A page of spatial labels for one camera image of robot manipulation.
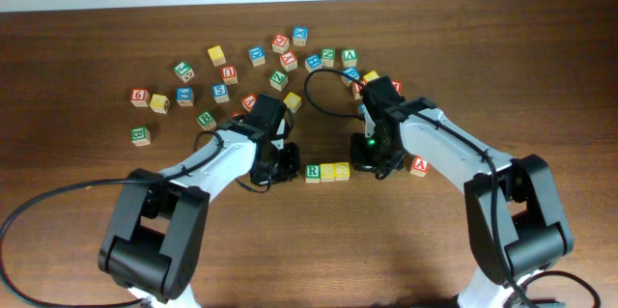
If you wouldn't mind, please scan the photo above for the green R block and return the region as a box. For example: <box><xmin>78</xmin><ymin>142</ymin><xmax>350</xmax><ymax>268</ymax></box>
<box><xmin>304</xmin><ymin>164</ymin><xmax>322</xmax><ymax>183</ymax></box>

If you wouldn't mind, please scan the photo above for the yellow S block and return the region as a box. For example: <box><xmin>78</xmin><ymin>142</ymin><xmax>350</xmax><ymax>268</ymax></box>
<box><xmin>320</xmin><ymin>163</ymin><xmax>336</xmax><ymax>182</ymax></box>
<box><xmin>335</xmin><ymin>162</ymin><xmax>351</xmax><ymax>181</ymax></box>

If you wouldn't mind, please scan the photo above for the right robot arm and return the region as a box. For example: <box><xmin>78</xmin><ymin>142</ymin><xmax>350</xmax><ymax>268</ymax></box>
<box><xmin>351</xmin><ymin>77</ymin><xmax>575</xmax><ymax>307</ymax></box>

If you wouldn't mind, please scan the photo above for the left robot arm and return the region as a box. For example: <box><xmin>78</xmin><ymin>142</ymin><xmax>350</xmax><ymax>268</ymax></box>
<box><xmin>98</xmin><ymin>95</ymin><xmax>299</xmax><ymax>307</ymax></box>

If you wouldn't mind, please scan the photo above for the red A block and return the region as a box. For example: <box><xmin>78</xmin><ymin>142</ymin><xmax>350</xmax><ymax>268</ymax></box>
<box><xmin>409</xmin><ymin>155</ymin><xmax>431</xmax><ymax>177</ymax></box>

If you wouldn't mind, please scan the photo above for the red E block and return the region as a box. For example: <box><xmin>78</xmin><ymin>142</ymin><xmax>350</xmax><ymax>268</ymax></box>
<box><xmin>352</xmin><ymin>83</ymin><xmax>364</xmax><ymax>99</ymax></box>

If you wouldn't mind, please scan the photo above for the yellow block centre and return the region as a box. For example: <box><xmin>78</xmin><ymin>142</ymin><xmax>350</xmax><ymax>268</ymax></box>
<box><xmin>283</xmin><ymin>92</ymin><xmax>302</xmax><ymax>113</ymax></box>

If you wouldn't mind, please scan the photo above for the red K block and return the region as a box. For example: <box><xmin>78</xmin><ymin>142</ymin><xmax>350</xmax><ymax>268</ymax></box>
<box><xmin>241</xmin><ymin>94</ymin><xmax>257</xmax><ymax>112</ymax></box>

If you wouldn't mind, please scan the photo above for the red M block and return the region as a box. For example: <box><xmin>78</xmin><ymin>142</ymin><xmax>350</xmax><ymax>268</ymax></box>
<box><xmin>392</xmin><ymin>80</ymin><xmax>402</xmax><ymax>95</ymax></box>

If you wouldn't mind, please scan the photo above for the yellow block right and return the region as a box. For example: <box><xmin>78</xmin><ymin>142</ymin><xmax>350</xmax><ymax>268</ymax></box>
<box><xmin>363</xmin><ymin>70</ymin><xmax>379</xmax><ymax>82</ymax></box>

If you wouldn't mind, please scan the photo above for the green B block centre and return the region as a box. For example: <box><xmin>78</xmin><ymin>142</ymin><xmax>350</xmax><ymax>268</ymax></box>
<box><xmin>196</xmin><ymin>111</ymin><xmax>217</xmax><ymax>130</ymax></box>

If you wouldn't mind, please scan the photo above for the green b block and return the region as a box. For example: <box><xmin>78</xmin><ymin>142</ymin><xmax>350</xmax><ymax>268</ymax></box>
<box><xmin>130</xmin><ymin>126</ymin><xmax>151</xmax><ymax>147</ymax></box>
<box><xmin>196</xmin><ymin>111</ymin><xmax>217</xmax><ymax>130</ymax></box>

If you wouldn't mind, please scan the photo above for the green Z block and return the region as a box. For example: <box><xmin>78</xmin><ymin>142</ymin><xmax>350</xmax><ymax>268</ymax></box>
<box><xmin>269</xmin><ymin>70</ymin><xmax>289</xmax><ymax>91</ymax></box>

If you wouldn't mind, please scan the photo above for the blue P block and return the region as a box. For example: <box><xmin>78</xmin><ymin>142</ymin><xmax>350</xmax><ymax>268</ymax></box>
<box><xmin>341</xmin><ymin>67</ymin><xmax>360</xmax><ymax>87</ymax></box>

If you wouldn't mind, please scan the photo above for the blue 5 block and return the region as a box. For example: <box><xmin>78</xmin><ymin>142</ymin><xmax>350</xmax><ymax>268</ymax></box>
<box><xmin>211</xmin><ymin>84</ymin><xmax>230</xmax><ymax>103</ymax></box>

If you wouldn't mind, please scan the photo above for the green V block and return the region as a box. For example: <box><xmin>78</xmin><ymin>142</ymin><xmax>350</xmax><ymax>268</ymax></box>
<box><xmin>342</xmin><ymin>49</ymin><xmax>358</xmax><ymax>68</ymax></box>

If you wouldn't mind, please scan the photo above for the red U block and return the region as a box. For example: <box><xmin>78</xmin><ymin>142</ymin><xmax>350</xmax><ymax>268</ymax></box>
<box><xmin>221</xmin><ymin>66</ymin><xmax>238</xmax><ymax>85</ymax></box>

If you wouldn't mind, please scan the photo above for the red Y block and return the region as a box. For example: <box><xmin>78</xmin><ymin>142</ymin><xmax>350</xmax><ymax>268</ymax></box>
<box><xmin>280</xmin><ymin>51</ymin><xmax>298</xmax><ymax>72</ymax></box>

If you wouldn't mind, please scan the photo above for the green N block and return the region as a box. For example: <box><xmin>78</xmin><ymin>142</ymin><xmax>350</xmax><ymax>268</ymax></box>
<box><xmin>321</xmin><ymin>47</ymin><xmax>336</xmax><ymax>68</ymax></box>

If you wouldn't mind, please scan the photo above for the blue D block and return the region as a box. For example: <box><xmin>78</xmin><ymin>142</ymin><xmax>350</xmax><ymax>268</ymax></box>
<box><xmin>248</xmin><ymin>46</ymin><xmax>266</xmax><ymax>67</ymax></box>

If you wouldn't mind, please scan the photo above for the blue H block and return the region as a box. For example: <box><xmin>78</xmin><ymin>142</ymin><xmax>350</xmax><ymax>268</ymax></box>
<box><xmin>305</xmin><ymin>54</ymin><xmax>323</xmax><ymax>72</ymax></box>

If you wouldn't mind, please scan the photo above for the red C block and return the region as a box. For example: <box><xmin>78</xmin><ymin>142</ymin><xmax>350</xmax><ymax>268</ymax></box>
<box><xmin>271</xmin><ymin>34</ymin><xmax>290</xmax><ymax>54</ymax></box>

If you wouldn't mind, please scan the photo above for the yellow block top left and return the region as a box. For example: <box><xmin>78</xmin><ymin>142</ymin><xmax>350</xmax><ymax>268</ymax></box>
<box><xmin>207</xmin><ymin>45</ymin><xmax>227</xmax><ymax>67</ymax></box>

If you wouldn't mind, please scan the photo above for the yellow W block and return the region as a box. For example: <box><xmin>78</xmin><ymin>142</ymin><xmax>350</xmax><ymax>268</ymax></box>
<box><xmin>149</xmin><ymin>94</ymin><xmax>171</xmax><ymax>114</ymax></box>

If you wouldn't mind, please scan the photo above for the green J block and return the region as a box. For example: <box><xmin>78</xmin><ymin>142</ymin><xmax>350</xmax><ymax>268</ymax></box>
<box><xmin>173</xmin><ymin>61</ymin><xmax>195</xmax><ymax>83</ymax></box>

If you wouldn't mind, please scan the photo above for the green B block left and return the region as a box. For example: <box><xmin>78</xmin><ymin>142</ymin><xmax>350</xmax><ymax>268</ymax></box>
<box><xmin>130</xmin><ymin>126</ymin><xmax>151</xmax><ymax>147</ymax></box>

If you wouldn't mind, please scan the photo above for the blue X block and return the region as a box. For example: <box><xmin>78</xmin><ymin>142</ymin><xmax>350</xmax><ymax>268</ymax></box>
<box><xmin>292</xmin><ymin>26</ymin><xmax>308</xmax><ymax>46</ymax></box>

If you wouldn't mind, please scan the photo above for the red 6 block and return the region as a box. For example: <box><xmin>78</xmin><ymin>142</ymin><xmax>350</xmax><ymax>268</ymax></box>
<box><xmin>130</xmin><ymin>88</ymin><xmax>151</xmax><ymax>107</ymax></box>

